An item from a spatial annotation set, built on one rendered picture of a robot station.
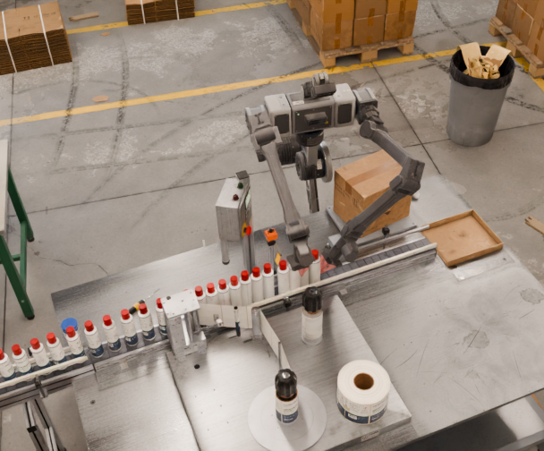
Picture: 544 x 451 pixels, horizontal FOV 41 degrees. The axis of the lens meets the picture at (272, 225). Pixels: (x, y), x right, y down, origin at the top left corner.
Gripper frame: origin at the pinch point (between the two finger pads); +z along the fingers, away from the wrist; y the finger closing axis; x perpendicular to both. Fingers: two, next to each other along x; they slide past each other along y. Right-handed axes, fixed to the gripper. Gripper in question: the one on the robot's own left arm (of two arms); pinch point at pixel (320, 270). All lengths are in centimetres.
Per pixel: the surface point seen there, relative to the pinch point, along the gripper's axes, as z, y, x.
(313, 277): 2.8, 3.1, -4.3
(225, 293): 22.2, 3.0, -42.1
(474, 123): -62, -140, 193
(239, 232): -8, 0, -54
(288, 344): 21.9, 27.7, -18.4
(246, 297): 22.2, 2.3, -29.7
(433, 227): -34, -11, 59
